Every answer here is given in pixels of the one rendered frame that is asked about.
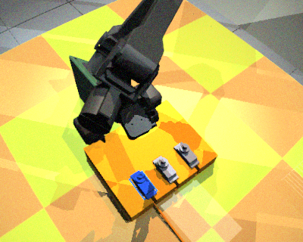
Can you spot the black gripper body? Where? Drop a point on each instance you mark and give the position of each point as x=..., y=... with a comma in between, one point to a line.
x=151, y=98

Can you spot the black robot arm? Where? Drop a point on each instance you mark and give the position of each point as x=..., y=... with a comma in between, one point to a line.
x=132, y=50

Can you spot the orange flat rectangular deck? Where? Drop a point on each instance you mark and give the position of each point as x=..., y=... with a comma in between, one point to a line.
x=170, y=155

